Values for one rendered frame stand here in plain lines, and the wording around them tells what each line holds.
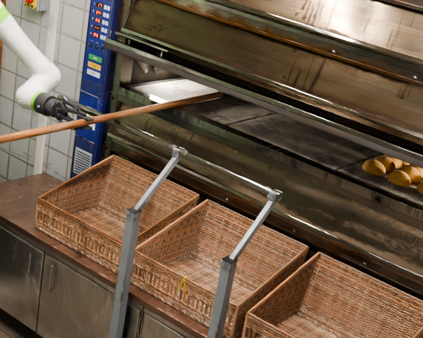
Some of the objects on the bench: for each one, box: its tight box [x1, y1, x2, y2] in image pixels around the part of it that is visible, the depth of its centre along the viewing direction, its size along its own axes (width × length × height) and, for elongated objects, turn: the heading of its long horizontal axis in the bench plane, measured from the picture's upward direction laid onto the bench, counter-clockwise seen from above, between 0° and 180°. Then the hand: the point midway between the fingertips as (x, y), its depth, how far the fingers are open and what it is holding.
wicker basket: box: [34, 154, 200, 274], centre depth 382 cm, size 49×56×28 cm
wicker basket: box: [241, 251, 423, 338], centre depth 318 cm, size 49×56×28 cm
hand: (84, 121), depth 343 cm, fingers closed on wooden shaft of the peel, 3 cm apart
